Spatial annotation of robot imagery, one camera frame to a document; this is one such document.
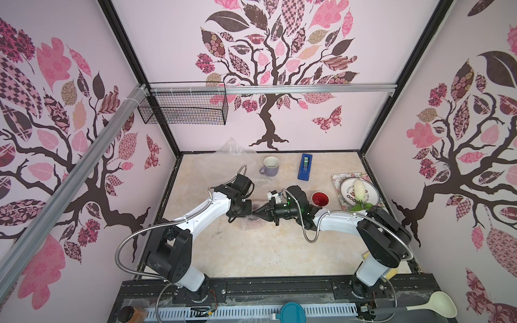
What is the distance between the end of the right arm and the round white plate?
0.38 metres

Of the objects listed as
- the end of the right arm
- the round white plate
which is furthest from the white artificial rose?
the end of the right arm

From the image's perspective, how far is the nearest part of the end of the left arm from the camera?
0.62m

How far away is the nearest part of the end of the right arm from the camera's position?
0.67 metres
